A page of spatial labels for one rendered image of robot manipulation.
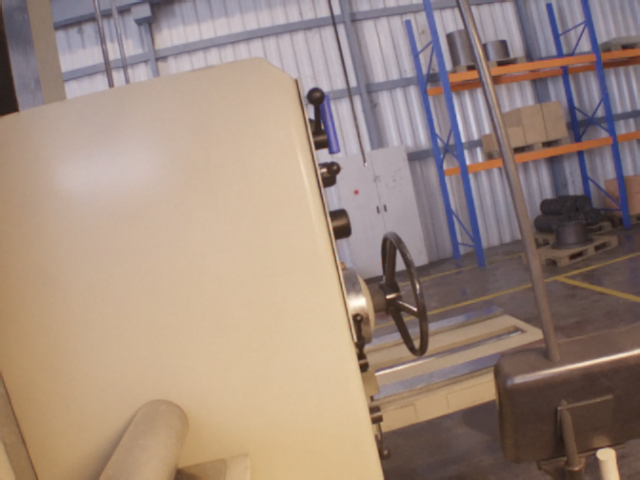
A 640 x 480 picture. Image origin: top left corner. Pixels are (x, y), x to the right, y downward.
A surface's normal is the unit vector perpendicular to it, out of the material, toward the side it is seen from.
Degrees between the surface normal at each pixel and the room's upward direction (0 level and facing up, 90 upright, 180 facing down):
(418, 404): 90
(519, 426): 109
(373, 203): 90
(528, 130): 90
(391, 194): 90
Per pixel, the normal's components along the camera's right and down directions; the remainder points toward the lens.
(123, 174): 0.15, 0.07
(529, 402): -0.04, 0.44
